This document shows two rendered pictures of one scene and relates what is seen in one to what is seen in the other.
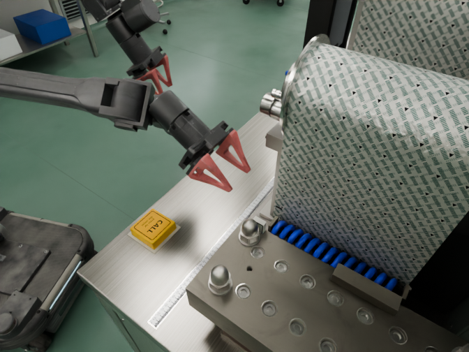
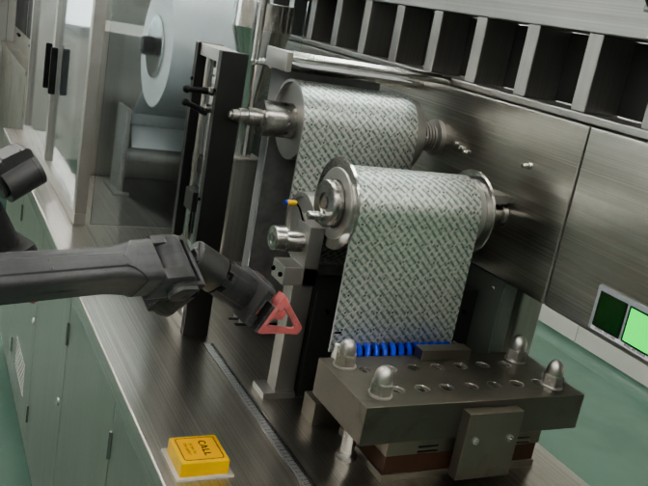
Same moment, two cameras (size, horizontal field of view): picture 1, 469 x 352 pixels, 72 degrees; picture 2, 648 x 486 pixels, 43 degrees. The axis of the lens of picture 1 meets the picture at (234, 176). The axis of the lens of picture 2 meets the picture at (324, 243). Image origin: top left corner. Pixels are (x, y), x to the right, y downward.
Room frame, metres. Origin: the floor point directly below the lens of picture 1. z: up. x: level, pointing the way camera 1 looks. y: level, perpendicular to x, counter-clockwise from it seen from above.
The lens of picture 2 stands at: (-0.16, 1.04, 1.54)
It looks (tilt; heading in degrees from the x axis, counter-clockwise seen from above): 16 degrees down; 297
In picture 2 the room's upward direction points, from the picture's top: 10 degrees clockwise
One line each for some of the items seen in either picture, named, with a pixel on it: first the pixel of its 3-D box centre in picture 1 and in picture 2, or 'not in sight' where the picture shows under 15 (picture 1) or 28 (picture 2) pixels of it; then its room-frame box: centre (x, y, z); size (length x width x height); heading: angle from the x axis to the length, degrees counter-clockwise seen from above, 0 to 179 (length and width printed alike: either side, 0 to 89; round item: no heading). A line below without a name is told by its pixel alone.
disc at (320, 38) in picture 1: (306, 89); (336, 202); (0.42, -0.10, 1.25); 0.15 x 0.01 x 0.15; 145
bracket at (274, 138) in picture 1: (281, 165); (286, 310); (0.47, -0.09, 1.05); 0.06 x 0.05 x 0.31; 55
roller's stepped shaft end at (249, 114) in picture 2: not in sight; (244, 116); (0.67, -0.18, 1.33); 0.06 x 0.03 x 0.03; 55
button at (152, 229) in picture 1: (153, 228); (198, 455); (0.42, 0.18, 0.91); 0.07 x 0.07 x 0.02; 55
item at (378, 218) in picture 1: (347, 214); (402, 298); (0.30, -0.17, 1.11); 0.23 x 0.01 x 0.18; 55
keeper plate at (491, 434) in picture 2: not in sight; (487, 443); (0.09, -0.09, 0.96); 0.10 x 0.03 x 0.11; 55
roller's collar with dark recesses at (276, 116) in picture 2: not in sight; (275, 119); (0.63, -0.23, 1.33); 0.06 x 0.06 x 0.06; 55
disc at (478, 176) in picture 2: not in sight; (467, 211); (0.27, -0.31, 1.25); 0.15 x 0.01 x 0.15; 145
